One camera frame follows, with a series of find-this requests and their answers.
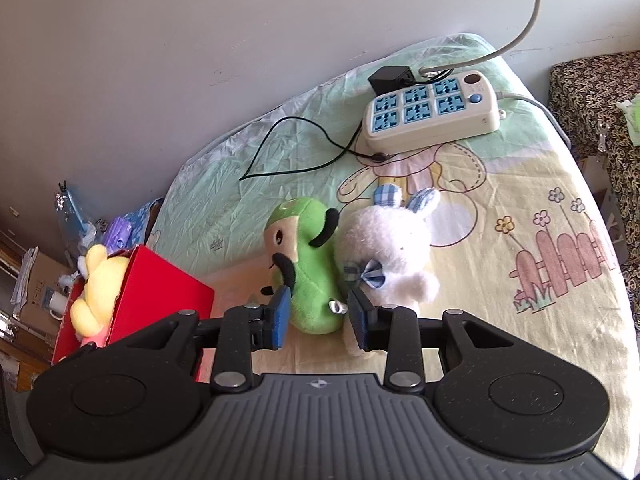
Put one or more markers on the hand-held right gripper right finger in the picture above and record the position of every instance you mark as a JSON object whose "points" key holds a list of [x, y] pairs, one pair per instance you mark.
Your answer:
{"points": [[359, 320]]}

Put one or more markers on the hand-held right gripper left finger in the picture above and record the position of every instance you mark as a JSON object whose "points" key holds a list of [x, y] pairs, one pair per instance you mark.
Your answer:
{"points": [[280, 317]]}

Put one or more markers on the green plush toy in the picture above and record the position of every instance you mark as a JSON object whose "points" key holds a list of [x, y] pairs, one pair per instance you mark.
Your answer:
{"points": [[312, 280]]}

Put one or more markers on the white plush rabbit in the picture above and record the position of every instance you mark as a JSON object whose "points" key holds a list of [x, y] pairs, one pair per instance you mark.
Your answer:
{"points": [[385, 245]]}

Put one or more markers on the red cardboard box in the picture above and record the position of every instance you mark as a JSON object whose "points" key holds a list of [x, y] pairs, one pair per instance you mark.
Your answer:
{"points": [[160, 295]]}

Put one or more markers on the yellow plush tiger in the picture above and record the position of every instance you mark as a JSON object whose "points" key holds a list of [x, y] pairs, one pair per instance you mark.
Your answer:
{"points": [[97, 290]]}

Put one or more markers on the blue patterned cloth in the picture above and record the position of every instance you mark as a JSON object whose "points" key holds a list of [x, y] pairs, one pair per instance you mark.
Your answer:
{"points": [[145, 220]]}

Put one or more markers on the purple tissue pack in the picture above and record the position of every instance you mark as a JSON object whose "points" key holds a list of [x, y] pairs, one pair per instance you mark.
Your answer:
{"points": [[117, 234]]}

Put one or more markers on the white power strip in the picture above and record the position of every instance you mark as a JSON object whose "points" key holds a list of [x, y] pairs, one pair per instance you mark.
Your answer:
{"points": [[430, 125]]}

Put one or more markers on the white cup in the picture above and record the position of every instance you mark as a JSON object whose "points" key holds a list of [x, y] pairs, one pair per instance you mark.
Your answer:
{"points": [[58, 301]]}

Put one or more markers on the blue plastic bag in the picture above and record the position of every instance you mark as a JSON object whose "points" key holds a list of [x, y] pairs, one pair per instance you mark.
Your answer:
{"points": [[72, 210]]}

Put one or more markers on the black power adapter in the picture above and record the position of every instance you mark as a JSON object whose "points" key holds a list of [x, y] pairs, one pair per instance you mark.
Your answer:
{"points": [[390, 79]]}

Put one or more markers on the brown floral cloth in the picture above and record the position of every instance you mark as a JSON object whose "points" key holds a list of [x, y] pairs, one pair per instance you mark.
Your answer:
{"points": [[590, 90]]}

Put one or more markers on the small green frog plush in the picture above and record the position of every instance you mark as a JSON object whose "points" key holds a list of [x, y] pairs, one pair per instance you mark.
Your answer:
{"points": [[634, 121]]}

